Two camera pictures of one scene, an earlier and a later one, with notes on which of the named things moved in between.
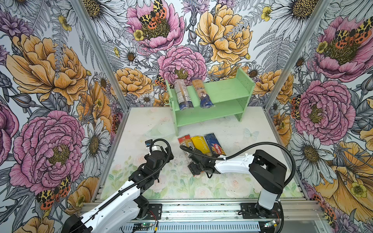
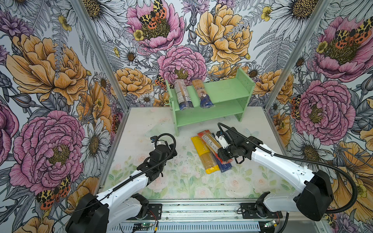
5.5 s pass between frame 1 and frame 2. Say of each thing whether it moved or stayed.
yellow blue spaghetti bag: stayed
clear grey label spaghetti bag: stayed
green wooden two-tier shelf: stayed
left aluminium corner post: stayed
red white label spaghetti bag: moved
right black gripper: moved
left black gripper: stayed
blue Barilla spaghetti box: moved
